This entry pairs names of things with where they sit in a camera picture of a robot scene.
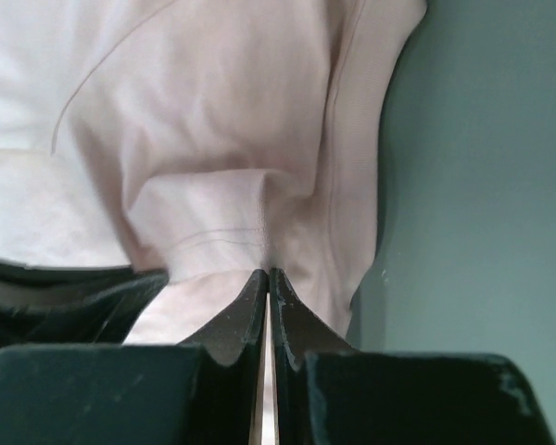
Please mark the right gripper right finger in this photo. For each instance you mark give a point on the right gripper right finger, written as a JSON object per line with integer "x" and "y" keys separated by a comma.
{"x": 328, "y": 392}

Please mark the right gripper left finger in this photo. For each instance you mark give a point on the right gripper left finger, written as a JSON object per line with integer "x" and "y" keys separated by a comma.
{"x": 67, "y": 376}

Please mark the pink t shirt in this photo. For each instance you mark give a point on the pink t shirt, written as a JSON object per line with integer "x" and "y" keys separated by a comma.
{"x": 205, "y": 139}

